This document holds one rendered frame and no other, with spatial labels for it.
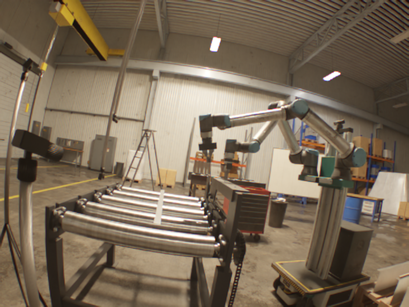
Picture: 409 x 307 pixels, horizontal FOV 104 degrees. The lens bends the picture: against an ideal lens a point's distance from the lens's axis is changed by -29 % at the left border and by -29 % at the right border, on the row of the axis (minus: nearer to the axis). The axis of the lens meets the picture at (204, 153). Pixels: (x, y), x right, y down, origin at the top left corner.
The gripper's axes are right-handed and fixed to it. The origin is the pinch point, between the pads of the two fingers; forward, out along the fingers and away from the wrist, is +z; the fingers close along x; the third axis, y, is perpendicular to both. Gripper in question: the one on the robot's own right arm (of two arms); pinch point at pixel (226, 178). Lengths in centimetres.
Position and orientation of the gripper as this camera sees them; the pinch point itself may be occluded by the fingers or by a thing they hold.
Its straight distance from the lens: 188.7
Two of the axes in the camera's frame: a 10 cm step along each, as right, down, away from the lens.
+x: 0.9, -0.3, -10.0
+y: -9.8, -1.5, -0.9
